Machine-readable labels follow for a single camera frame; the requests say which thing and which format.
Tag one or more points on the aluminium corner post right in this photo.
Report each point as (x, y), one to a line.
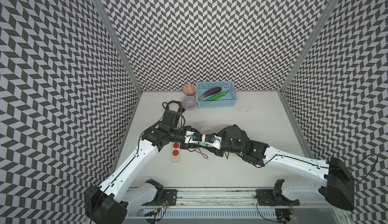
(326, 13)

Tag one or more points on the orange blue patterned bowl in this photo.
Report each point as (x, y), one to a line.
(189, 89)

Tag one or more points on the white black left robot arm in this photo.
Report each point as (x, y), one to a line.
(111, 201)

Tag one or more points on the green plug white fan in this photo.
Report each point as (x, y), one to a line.
(203, 144)

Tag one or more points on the green toy cucumber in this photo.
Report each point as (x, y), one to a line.
(217, 96)

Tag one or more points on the white desk fan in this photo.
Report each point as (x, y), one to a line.
(204, 129)

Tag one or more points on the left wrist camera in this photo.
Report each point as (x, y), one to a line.
(194, 137)

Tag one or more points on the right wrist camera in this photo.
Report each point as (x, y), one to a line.
(213, 141)

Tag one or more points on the aluminium corner post left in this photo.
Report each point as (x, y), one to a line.
(115, 40)

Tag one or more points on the lilac plastic bowl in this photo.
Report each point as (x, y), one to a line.
(189, 102)

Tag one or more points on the purple toy eggplant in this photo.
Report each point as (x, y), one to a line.
(210, 92)

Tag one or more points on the beige power strip red sockets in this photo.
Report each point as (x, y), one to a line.
(175, 153)

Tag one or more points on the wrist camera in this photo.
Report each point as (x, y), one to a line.
(213, 141)
(194, 137)

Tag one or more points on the light blue perforated basket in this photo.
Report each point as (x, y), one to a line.
(228, 100)

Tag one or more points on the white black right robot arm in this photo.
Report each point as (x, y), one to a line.
(331, 179)

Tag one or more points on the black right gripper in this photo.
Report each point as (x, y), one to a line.
(218, 152)

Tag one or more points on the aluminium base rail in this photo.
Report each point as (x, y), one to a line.
(233, 205)

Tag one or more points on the aluminium corner post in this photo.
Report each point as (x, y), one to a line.
(115, 40)
(326, 13)

